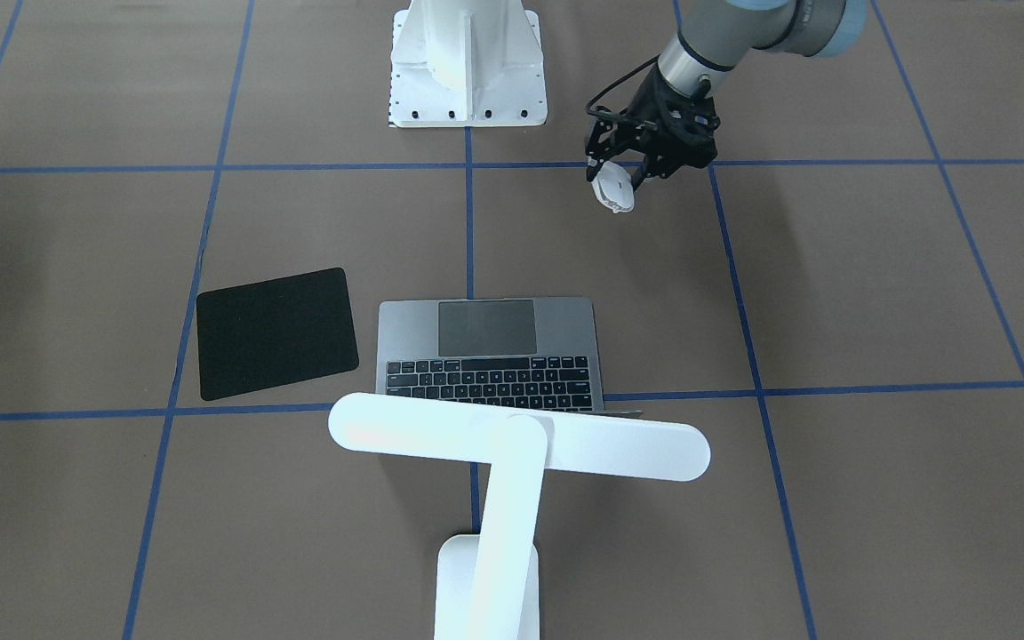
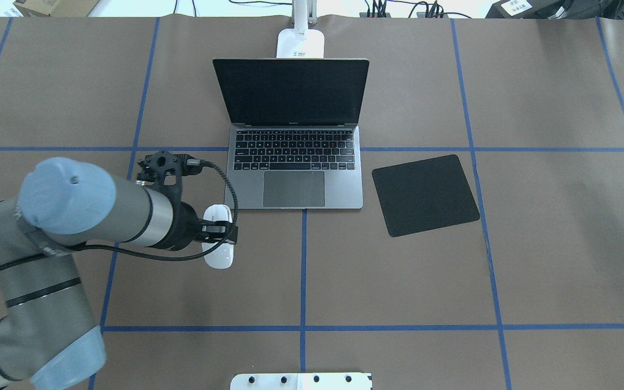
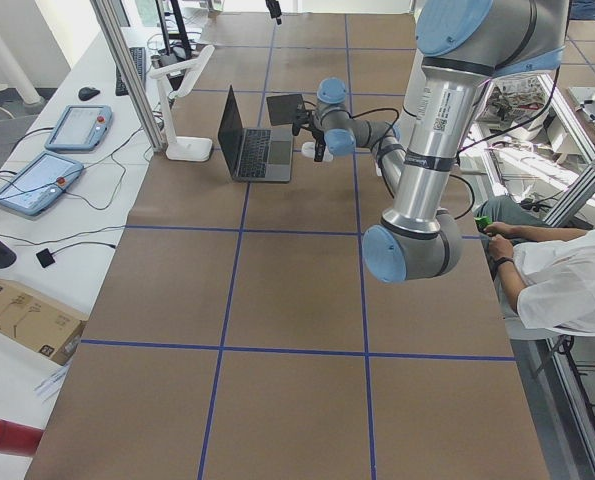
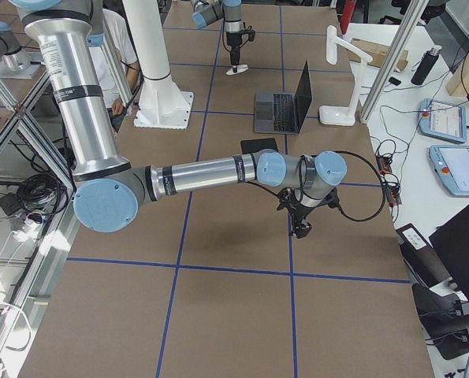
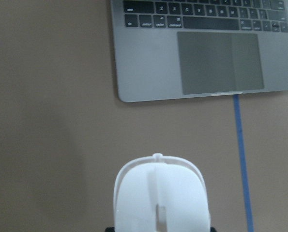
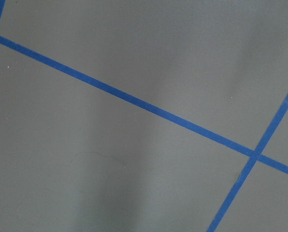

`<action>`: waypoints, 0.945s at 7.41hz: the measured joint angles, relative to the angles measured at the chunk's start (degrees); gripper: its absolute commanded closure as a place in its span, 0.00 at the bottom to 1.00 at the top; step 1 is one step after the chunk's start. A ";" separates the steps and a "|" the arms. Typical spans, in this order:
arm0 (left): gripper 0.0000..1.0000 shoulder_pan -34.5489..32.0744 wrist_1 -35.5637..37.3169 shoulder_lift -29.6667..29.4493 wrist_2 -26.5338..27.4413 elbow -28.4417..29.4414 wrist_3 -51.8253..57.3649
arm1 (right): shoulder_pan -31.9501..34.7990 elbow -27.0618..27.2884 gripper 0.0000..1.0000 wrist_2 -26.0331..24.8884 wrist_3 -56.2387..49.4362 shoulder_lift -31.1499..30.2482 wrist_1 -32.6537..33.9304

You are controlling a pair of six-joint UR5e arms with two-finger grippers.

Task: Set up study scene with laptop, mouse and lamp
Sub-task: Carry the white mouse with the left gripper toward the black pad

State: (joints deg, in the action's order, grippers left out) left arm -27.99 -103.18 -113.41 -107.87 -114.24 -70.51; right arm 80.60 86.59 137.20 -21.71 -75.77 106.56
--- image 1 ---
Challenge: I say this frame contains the black mouse pad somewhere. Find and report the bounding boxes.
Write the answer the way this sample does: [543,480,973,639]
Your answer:
[196,268,359,401]

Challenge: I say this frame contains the white computer mouse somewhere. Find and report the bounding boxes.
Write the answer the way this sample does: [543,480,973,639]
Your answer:
[590,161,635,213]

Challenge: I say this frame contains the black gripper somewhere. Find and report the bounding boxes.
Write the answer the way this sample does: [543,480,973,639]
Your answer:
[585,68,722,189]

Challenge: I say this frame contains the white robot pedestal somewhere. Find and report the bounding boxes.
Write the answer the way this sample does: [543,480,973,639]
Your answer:
[388,1,548,127]

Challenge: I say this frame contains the white desk lamp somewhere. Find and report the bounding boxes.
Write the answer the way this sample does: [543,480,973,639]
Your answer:
[328,393,711,639]

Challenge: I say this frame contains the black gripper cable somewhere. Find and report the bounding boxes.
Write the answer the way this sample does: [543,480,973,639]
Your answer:
[585,55,660,125]

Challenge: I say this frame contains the grey laptop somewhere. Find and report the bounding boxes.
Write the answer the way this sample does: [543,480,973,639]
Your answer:
[375,296,643,419]

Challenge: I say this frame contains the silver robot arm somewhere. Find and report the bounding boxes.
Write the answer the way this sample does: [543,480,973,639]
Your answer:
[585,1,868,212]

